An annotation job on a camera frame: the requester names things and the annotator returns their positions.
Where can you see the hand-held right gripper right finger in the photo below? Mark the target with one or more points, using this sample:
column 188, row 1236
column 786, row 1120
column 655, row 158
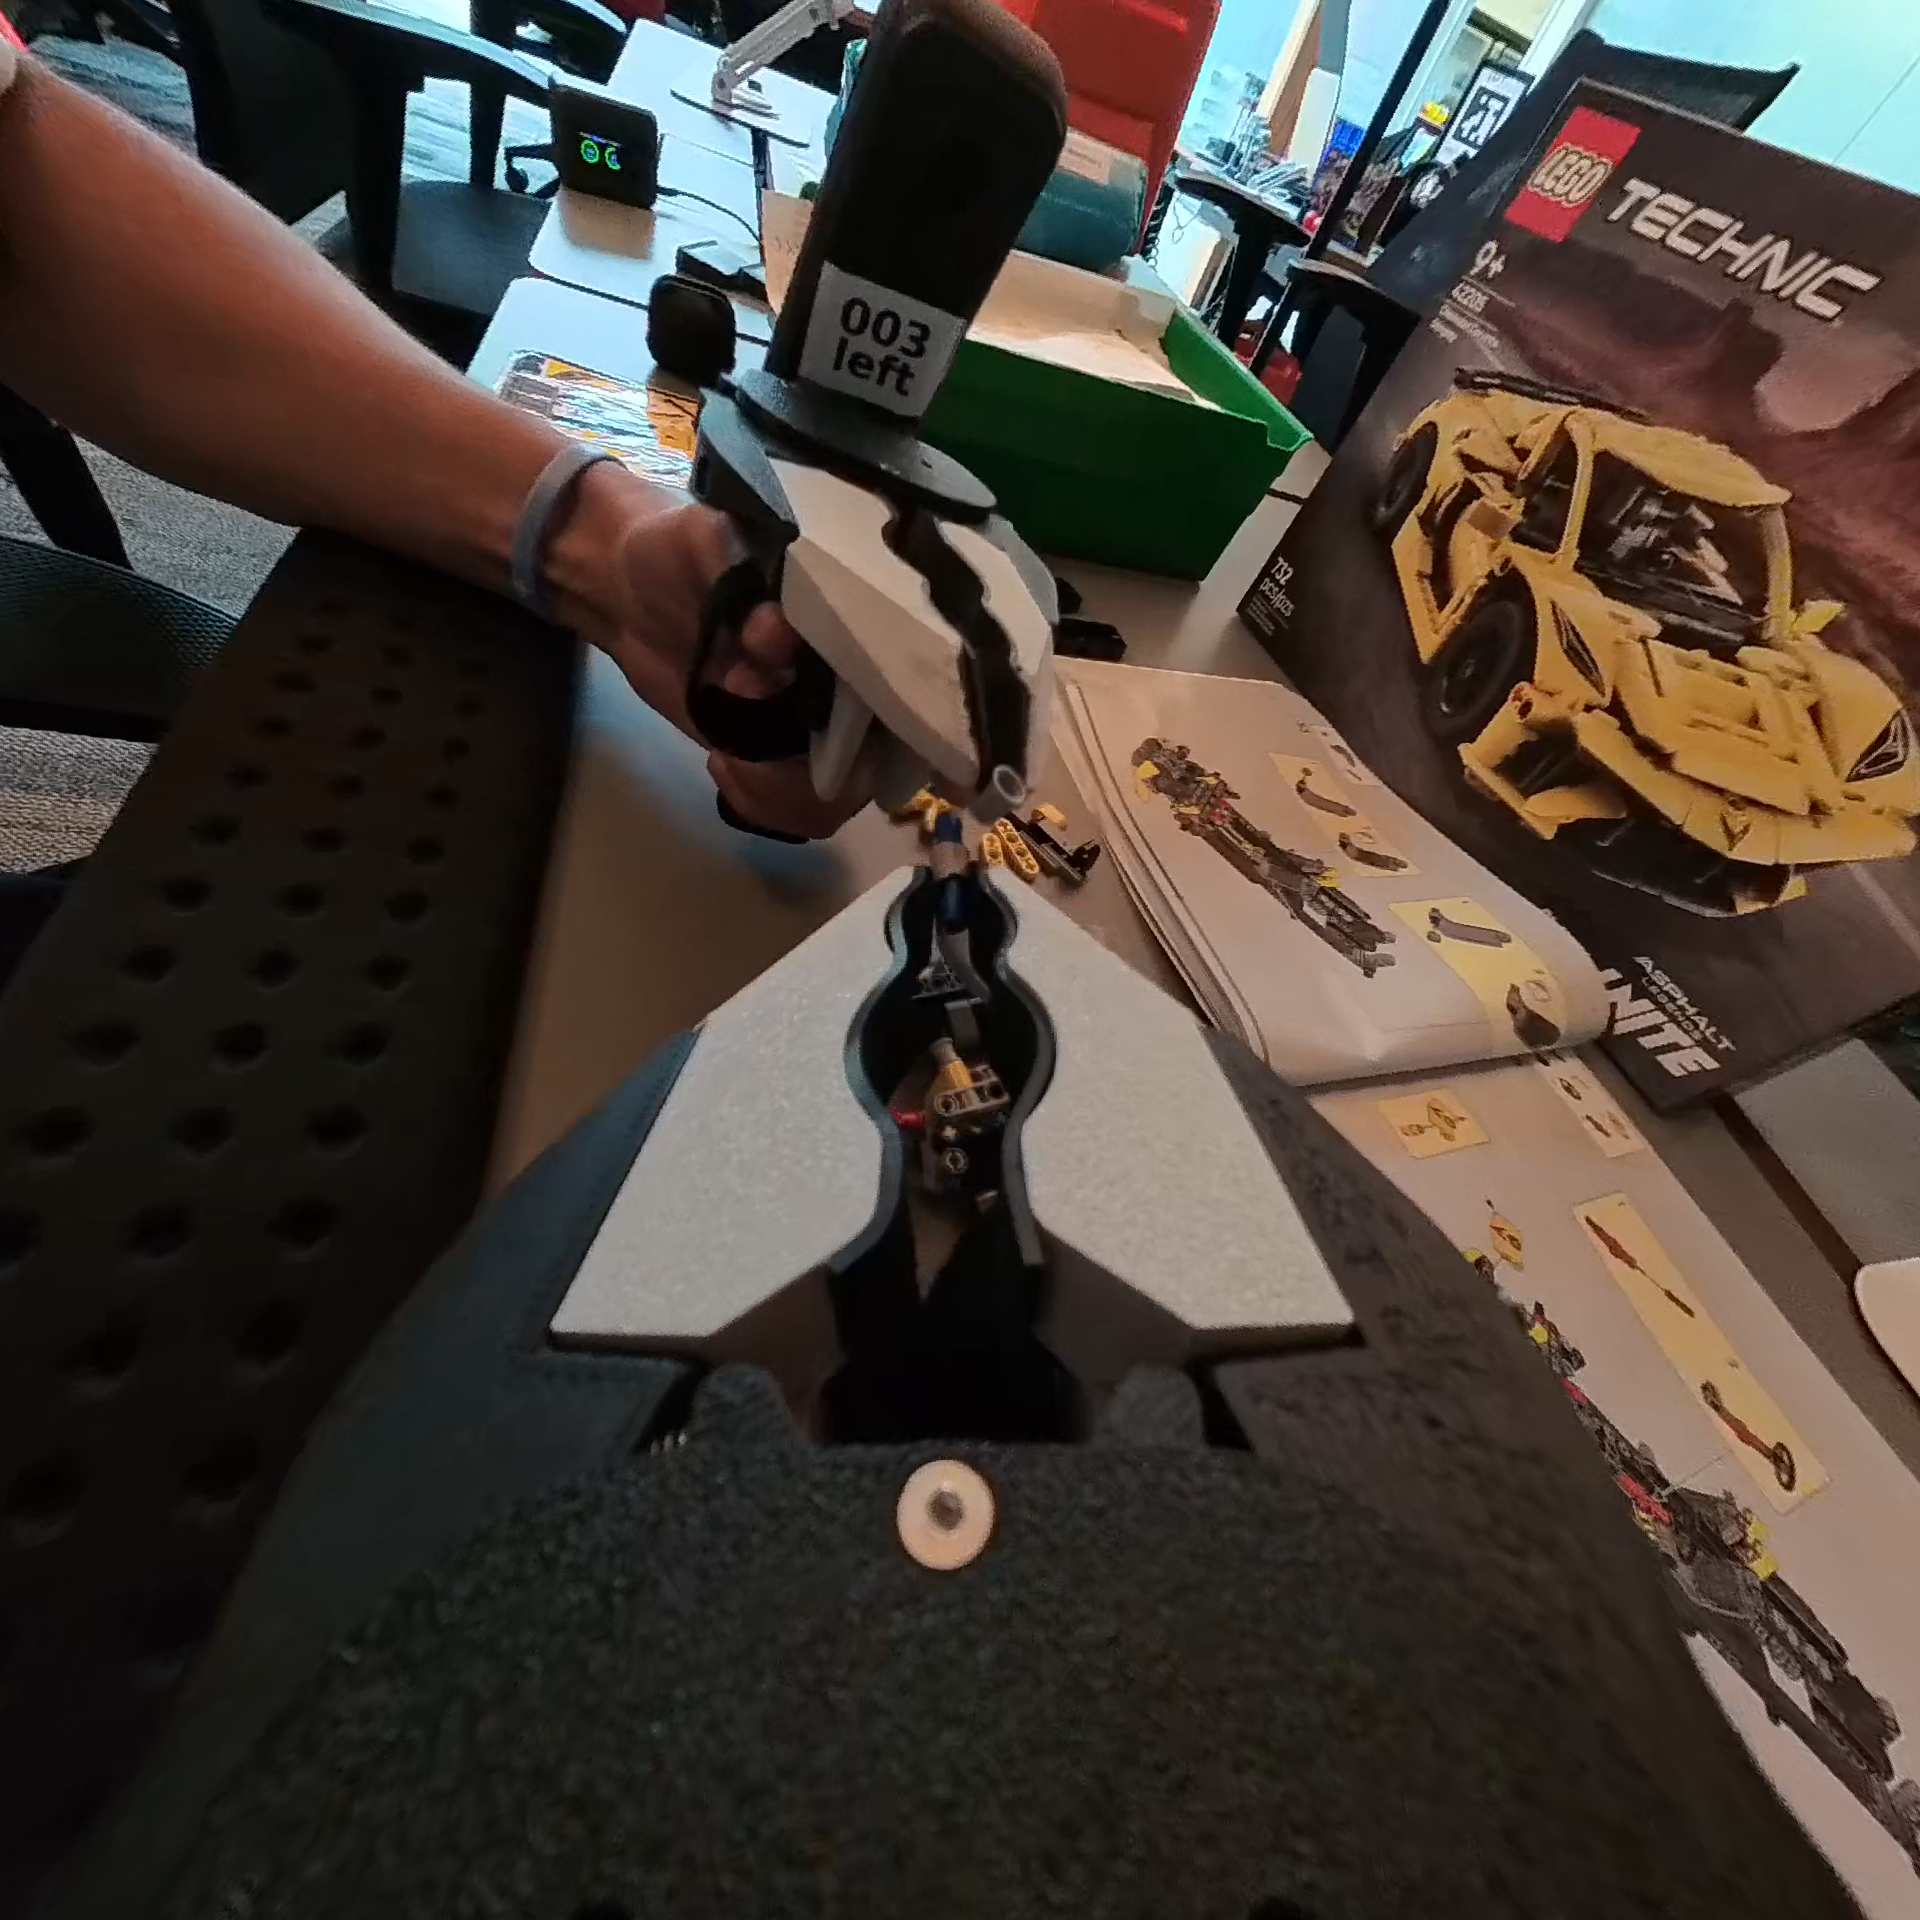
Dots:
column 1186, row 1170

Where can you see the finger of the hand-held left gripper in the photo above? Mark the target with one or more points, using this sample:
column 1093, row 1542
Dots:
column 1026, row 646
column 869, row 602

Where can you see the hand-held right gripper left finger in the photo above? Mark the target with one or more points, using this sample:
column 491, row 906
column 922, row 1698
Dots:
column 721, row 1170

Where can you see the light grey lego bush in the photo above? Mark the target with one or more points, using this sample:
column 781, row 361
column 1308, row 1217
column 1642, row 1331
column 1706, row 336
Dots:
column 1001, row 785

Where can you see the lego car chassis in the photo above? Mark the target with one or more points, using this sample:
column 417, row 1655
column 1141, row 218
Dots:
column 947, row 1117

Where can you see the lego instruction booklet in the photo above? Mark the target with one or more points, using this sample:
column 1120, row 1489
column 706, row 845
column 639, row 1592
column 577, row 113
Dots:
column 1349, row 962

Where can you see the blue lego axle pin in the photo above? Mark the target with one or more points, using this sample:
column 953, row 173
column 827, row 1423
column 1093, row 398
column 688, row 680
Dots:
column 947, row 902

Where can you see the person's left forearm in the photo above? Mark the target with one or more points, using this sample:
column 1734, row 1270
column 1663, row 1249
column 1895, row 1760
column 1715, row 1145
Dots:
column 227, row 332

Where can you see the dark ribbed lego panel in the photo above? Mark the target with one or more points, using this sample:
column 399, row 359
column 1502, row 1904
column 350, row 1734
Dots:
column 1093, row 620

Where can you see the pile of yellow lego pieces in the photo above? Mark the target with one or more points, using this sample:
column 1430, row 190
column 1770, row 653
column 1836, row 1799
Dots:
column 1035, row 839

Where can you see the lego set box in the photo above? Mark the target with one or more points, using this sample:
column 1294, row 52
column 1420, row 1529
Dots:
column 1652, row 528

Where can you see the person's left hand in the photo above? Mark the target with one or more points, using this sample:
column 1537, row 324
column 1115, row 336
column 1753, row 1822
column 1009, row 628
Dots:
column 663, row 583

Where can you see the teal wrapped package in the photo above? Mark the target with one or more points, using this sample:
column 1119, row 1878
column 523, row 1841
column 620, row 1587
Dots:
column 1082, row 212

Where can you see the green plastic bin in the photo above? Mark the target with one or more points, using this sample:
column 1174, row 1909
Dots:
column 1082, row 465

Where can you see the red plastic carry case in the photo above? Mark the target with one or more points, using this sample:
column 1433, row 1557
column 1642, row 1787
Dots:
column 1127, row 94

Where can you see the small black rounded device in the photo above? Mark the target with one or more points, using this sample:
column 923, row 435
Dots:
column 690, row 324

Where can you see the small black display device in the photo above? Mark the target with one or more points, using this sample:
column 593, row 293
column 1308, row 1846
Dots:
column 605, row 151

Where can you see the white document stand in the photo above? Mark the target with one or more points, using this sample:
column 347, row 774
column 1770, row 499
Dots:
column 1892, row 1319

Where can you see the teal mesh office chair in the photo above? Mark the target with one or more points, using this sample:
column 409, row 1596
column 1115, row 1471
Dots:
column 105, row 628

